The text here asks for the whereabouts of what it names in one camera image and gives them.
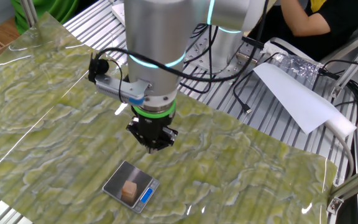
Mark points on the white foam block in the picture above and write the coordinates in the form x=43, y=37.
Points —
x=343, y=126

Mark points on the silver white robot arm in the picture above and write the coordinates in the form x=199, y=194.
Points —
x=157, y=37

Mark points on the white power strip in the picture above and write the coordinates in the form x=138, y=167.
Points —
x=118, y=12

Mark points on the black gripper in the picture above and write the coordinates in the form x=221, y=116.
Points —
x=151, y=127

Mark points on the silver digital pocket scale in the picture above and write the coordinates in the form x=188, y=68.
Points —
x=141, y=199

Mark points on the person in black shirt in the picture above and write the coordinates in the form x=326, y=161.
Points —
x=322, y=21

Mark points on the clear plastic bag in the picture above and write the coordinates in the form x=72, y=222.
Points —
x=303, y=67

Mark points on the large white paper sheet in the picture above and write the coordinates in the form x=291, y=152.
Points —
x=297, y=96

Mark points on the green cloth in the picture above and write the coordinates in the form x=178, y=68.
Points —
x=54, y=9

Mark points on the small wooden block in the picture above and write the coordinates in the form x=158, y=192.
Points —
x=129, y=190

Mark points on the green marble pattern mat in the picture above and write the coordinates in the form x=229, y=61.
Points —
x=73, y=124

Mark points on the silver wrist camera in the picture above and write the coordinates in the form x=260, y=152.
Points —
x=117, y=88

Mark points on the aluminium frame post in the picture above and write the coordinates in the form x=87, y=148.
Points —
x=356, y=59
x=353, y=183
x=29, y=12

